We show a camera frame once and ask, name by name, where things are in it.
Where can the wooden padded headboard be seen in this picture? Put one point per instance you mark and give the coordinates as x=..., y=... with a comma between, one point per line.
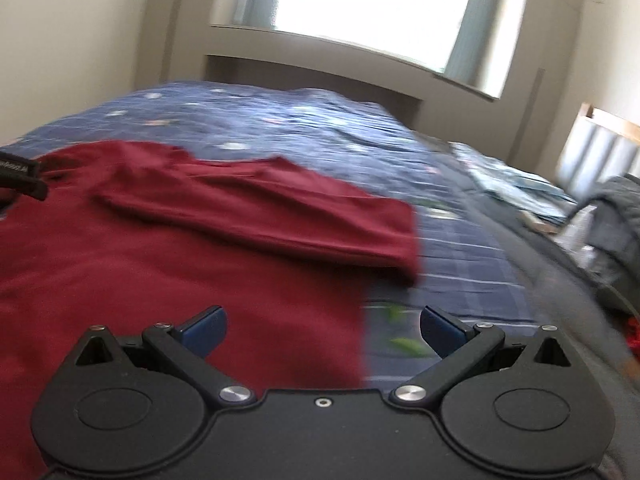
x=595, y=150

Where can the grey clothing pile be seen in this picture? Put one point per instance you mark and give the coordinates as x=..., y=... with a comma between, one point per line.
x=615, y=230

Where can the dark red shirt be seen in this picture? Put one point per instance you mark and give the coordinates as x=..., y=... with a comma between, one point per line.
x=150, y=270

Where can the blue plaid blanket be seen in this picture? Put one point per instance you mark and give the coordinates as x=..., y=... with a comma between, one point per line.
x=310, y=130

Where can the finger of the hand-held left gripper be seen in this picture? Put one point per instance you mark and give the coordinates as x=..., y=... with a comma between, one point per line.
x=27, y=188

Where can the window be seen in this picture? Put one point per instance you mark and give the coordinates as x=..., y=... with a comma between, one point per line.
x=380, y=0

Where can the beige window seat cabinet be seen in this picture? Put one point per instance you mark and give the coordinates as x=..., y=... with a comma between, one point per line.
x=320, y=65

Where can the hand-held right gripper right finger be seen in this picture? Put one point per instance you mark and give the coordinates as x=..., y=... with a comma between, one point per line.
x=442, y=332

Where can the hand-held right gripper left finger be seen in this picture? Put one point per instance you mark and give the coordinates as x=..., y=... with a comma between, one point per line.
x=202, y=332

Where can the grey bed cover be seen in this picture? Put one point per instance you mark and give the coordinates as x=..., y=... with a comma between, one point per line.
x=560, y=300

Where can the light blue patterned cloth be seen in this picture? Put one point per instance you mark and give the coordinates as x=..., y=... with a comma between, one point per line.
x=515, y=185

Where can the small red cloth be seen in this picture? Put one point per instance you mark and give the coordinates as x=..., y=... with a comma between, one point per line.
x=633, y=337

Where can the beige built-in wardrobe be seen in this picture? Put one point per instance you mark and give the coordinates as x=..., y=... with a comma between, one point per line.
x=175, y=25
x=545, y=60

